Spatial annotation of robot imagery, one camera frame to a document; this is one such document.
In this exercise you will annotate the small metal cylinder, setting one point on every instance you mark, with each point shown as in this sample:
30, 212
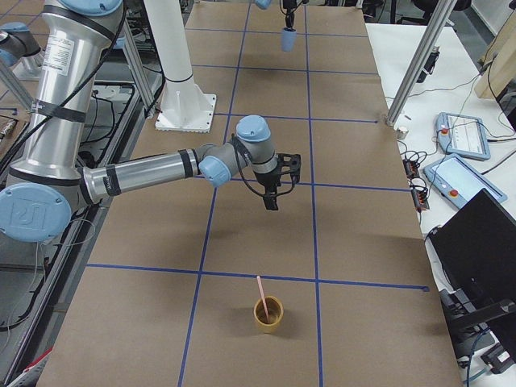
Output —
402, 132

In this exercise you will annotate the pink chopstick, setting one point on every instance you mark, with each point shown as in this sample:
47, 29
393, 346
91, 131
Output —
263, 298

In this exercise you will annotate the blue teach pendant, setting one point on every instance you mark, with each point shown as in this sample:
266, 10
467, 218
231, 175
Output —
463, 135
458, 181

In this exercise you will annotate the blue plastic cup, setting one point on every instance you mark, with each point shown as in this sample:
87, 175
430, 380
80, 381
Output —
288, 38

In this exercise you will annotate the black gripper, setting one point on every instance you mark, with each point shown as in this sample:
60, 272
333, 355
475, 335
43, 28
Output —
268, 178
289, 19

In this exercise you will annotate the black laptop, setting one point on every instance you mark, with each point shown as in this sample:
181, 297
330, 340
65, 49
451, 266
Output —
476, 248

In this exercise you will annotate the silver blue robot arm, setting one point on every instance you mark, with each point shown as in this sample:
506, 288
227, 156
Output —
265, 4
44, 186

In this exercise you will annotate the brown paper table mat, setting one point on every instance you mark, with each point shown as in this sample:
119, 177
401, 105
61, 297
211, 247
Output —
168, 292

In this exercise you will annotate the aluminium frame post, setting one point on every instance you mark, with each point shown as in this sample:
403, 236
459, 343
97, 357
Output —
435, 26

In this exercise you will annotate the near blue teach pendant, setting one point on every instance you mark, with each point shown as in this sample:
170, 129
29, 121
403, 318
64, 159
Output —
458, 181

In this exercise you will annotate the white camera stand post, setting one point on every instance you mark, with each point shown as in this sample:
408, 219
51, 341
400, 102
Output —
183, 105

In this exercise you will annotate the far blue teach pendant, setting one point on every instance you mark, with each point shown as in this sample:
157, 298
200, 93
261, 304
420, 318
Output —
463, 135

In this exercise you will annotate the yellow wooden cup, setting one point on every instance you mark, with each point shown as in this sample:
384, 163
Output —
269, 315

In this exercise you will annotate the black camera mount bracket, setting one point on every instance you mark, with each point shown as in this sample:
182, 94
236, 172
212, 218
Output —
289, 164

